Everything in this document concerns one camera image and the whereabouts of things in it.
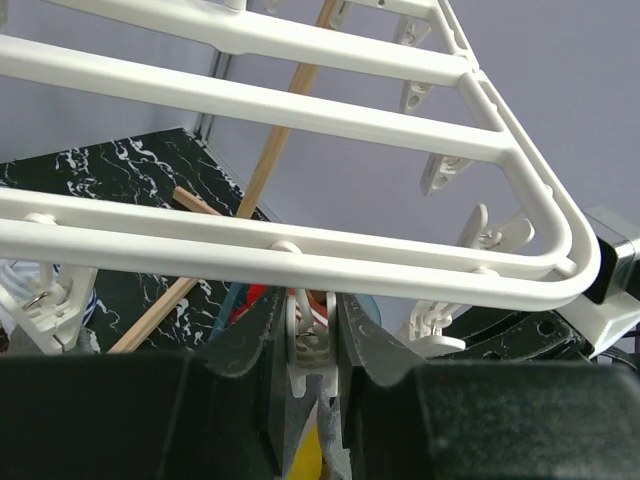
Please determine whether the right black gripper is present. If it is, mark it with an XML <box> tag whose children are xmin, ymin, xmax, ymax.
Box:
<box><xmin>445</xmin><ymin>306</ymin><xmax>593</xmax><ymax>361</ymax></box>

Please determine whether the yellow sock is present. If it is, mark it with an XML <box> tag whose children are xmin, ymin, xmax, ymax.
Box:
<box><xmin>288</xmin><ymin>425</ymin><xmax>323</xmax><ymax>480</ymax></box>

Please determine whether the blue striped cloth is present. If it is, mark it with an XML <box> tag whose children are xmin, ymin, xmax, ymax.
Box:
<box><xmin>1</xmin><ymin>259</ymin><xmax>98</xmax><ymax>333</ymax></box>

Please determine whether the clear blue plastic bin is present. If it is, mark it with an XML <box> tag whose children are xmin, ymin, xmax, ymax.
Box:
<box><xmin>208</xmin><ymin>283</ymin><xmax>382</xmax><ymax>342</ymax></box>

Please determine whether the white hanger clip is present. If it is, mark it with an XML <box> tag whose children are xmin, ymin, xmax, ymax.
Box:
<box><xmin>285</xmin><ymin>289</ymin><xmax>338</xmax><ymax>398</ymax></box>
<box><xmin>397</xmin><ymin>300</ymin><xmax>466</xmax><ymax>359</ymax></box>

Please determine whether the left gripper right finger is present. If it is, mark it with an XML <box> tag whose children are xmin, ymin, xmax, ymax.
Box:
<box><xmin>337</xmin><ymin>294</ymin><xmax>639</xmax><ymax>479</ymax></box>

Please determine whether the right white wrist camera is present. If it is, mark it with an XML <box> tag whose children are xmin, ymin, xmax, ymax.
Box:
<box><xmin>558</xmin><ymin>206</ymin><xmax>639</xmax><ymax>359</ymax></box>

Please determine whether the right vertical aluminium post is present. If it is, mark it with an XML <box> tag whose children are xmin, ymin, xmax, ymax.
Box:
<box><xmin>193</xmin><ymin>50</ymin><xmax>234</xmax><ymax>144</ymax></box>

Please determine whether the white plastic clip hanger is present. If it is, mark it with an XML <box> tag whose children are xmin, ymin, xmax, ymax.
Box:
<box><xmin>0</xmin><ymin>0</ymin><xmax>601</xmax><ymax>314</ymax></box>

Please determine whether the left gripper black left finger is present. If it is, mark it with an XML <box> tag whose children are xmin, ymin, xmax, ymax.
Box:
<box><xmin>1</xmin><ymin>289</ymin><xmax>286</xmax><ymax>479</ymax></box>

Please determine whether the grey sock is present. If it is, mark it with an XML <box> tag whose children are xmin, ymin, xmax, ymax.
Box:
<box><xmin>300</xmin><ymin>375</ymin><xmax>352</xmax><ymax>479</ymax></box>

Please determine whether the wooden drying rack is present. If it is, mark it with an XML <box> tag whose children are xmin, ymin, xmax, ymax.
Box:
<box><xmin>107</xmin><ymin>0</ymin><xmax>341</xmax><ymax>355</ymax></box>

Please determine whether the white clip holding grey sock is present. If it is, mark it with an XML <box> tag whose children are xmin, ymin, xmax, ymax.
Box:
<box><xmin>1</xmin><ymin>262</ymin><xmax>98</xmax><ymax>355</ymax></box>

